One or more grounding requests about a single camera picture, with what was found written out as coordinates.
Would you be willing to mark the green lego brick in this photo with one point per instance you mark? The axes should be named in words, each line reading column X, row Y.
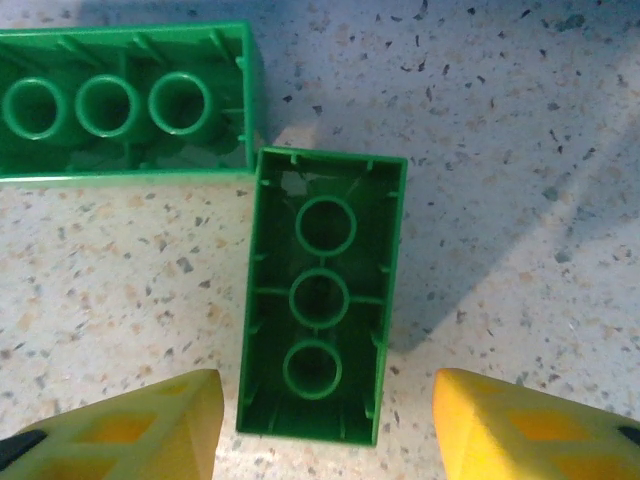
column 270, row 310
column 225, row 75

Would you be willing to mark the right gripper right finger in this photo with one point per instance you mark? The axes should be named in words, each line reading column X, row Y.
column 470, row 425

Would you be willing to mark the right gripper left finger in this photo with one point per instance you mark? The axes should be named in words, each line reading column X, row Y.
column 200, row 425

